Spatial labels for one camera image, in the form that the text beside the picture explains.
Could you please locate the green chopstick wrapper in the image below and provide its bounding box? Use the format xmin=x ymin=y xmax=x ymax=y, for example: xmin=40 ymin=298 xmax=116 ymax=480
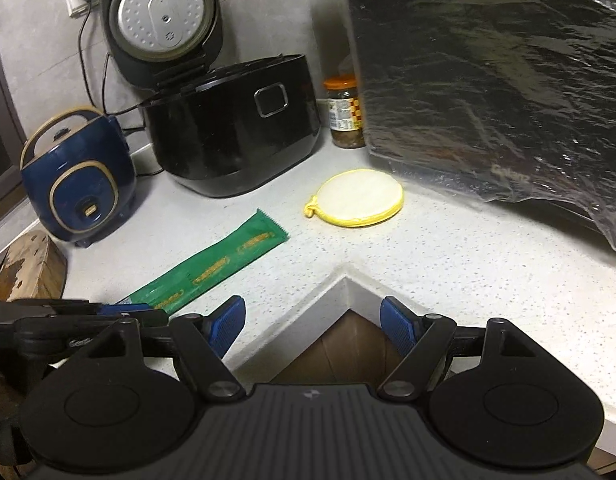
xmin=118 ymin=209 xmax=288 ymax=315

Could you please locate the round wooden chopping block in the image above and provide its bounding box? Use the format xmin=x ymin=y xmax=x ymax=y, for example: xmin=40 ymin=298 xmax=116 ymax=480
xmin=0 ymin=230 xmax=67 ymax=301

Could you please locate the yellow round pot holder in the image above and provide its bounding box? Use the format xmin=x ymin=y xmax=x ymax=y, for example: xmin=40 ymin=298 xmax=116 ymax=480
xmin=302 ymin=169 xmax=404 ymax=228

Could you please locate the blue rice cooker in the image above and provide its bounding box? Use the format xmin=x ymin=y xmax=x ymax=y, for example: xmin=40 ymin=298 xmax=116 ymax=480
xmin=20 ymin=106 xmax=137 ymax=247

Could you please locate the black rice cooker open lid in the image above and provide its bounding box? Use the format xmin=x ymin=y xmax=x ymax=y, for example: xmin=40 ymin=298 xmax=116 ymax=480
xmin=101 ymin=0 xmax=321 ymax=198

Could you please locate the glass jar orange lid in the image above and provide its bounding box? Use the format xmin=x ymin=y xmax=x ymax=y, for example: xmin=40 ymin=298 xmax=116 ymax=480
xmin=323 ymin=74 xmax=365 ymax=148

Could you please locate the foil-covered microwave oven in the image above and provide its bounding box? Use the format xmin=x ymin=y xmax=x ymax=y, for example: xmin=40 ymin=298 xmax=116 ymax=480
xmin=346 ymin=0 xmax=616 ymax=252

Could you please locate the black power cable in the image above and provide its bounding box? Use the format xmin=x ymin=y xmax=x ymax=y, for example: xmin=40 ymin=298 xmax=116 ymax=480
xmin=76 ymin=0 xmax=165 ymax=179

